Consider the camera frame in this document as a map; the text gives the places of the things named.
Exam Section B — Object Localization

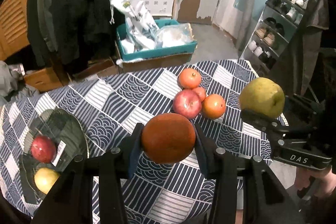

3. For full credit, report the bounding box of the yellow-green pear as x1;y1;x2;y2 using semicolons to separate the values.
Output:
239;77;285;119

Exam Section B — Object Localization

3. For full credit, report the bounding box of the large dark orange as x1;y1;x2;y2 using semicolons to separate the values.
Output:
141;113;196;164

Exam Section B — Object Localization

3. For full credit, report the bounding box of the round orange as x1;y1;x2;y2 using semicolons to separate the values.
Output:
202;94;226;119

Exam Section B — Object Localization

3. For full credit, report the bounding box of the red apple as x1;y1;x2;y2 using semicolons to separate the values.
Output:
173;89;202;119
31;135;56;163

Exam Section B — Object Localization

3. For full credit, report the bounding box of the small red-orange tangerine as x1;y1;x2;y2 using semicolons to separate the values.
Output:
193;86;207;102

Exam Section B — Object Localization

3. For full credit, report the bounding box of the orange tangerine with stem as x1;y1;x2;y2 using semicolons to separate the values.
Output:
178;68;202;89

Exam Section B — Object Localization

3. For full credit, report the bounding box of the right hand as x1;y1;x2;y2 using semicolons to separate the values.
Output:
294;167;335;198

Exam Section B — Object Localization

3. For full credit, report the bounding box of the dark glass fruit plate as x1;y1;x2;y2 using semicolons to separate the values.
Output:
19;108;89;204

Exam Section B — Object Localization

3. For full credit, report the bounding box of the blue white patterned tablecloth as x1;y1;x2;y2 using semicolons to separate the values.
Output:
1;60;271;223

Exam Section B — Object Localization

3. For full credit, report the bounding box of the yellow apple on plate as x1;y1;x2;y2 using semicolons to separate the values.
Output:
34;168;60;194

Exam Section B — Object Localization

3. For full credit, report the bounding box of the red apple on plate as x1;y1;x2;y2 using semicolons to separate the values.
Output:
31;135;56;163

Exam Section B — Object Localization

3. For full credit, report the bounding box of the flat labelled cardboard box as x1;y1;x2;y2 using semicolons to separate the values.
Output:
72;58;118;81

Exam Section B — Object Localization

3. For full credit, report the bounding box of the brown cardboard box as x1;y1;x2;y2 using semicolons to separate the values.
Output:
115;41;195;73

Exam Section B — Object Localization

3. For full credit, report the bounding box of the grey shoe rack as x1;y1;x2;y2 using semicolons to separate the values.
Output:
240;0;308;77

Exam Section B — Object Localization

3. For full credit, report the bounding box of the small cardboard box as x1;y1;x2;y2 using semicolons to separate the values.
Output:
23;68;63;92

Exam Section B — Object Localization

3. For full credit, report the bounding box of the grey crumpled clothing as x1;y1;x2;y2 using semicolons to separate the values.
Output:
0;61;40;107

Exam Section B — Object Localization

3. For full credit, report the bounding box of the teal cardboard box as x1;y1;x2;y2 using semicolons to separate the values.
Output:
117;19;197;62

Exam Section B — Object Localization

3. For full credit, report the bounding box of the clear plastic bag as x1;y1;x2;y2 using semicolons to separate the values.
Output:
155;23;194;48

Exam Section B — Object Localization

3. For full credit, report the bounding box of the dark hanging coat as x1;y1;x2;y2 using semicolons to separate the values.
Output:
27;0;125;75

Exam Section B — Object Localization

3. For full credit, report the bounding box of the white patterned storage box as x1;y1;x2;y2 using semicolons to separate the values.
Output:
145;0;174;17

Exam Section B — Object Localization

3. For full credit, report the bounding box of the wooden louvered door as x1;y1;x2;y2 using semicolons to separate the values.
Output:
0;0;29;60

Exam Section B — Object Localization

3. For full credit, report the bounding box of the white rice bag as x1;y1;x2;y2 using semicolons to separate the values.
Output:
109;0;159;53

